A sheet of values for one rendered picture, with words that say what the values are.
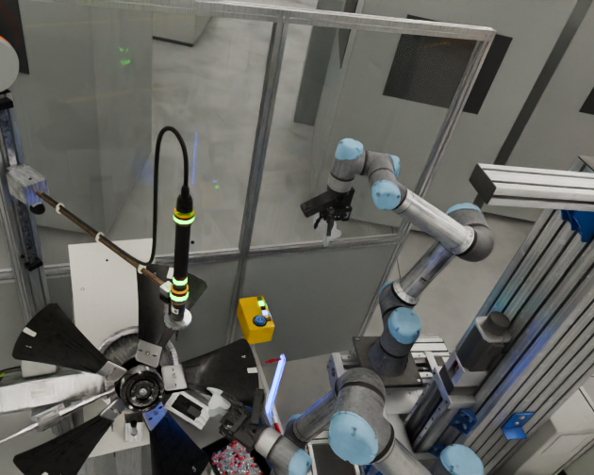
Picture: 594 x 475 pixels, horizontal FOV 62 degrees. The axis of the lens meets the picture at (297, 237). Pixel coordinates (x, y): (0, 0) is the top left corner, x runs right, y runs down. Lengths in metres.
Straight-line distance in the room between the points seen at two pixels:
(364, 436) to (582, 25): 3.77
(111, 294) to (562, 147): 4.04
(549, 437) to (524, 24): 2.65
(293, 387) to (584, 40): 3.30
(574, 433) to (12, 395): 1.70
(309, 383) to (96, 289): 1.69
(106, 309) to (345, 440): 0.91
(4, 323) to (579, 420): 2.17
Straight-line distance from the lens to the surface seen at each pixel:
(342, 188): 1.50
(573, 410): 1.93
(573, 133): 4.86
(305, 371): 3.12
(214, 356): 1.62
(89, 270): 1.72
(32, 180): 1.63
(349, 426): 1.19
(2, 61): 1.56
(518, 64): 3.83
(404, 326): 1.77
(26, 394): 1.68
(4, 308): 2.32
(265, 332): 1.89
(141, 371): 1.49
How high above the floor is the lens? 2.50
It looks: 39 degrees down
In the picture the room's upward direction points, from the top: 14 degrees clockwise
